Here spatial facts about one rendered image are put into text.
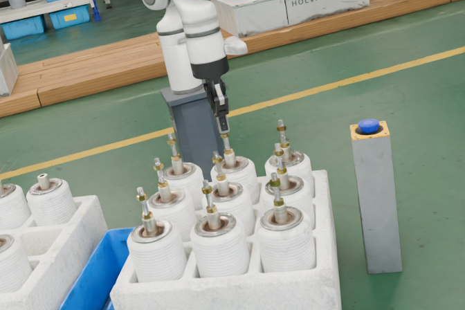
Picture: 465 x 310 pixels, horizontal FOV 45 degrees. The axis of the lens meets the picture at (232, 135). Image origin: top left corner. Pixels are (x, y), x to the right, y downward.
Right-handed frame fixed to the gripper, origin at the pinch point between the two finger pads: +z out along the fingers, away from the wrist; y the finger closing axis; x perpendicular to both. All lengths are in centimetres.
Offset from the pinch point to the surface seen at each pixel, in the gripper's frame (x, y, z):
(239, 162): 1.9, -0.1, 9.8
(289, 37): 75, -188, 33
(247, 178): 2.0, 4.3, 11.9
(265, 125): 27, -79, 36
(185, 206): -12.2, 10.7, 10.7
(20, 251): -44.6, 8.0, 11.5
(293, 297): 0.5, 33.9, 20.5
